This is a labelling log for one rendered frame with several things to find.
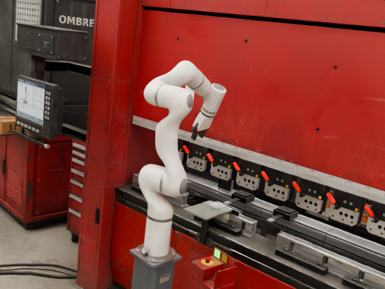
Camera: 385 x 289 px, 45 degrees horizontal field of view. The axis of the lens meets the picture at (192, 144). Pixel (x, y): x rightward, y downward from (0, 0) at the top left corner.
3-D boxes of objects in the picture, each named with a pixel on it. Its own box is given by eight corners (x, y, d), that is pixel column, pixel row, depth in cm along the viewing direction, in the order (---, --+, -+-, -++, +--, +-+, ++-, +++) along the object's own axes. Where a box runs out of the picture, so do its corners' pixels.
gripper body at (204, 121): (209, 105, 247) (202, 122, 253) (197, 108, 240) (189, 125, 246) (219, 113, 244) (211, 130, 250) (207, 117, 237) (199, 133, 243)
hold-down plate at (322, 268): (274, 253, 262) (275, 248, 262) (279, 250, 267) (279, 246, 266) (323, 275, 244) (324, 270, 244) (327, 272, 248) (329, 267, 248)
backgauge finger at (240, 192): (217, 203, 299) (218, 195, 298) (239, 195, 319) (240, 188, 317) (232, 209, 292) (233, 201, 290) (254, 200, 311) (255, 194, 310)
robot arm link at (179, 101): (161, 185, 219) (191, 194, 212) (146, 194, 209) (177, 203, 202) (167, 81, 203) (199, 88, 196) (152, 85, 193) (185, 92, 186)
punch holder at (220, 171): (209, 174, 292) (213, 149, 288) (217, 172, 299) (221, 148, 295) (228, 181, 283) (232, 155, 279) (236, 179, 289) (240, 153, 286)
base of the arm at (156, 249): (152, 267, 206) (157, 229, 201) (127, 249, 219) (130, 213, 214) (183, 256, 219) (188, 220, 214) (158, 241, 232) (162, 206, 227)
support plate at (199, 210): (183, 210, 278) (183, 209, 278) (209, 201, 298) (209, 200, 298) (206, 220, 267) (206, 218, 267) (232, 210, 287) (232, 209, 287)
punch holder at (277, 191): (263, 194, 268) (267, 167, 264) (270, 191, 274) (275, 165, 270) (286, 202, 259) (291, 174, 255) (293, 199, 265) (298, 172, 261)
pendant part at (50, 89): (14, 125, 327) (16, 74, 319) (30, 124, 336) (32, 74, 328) (49, 140, 299) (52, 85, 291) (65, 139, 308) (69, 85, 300)
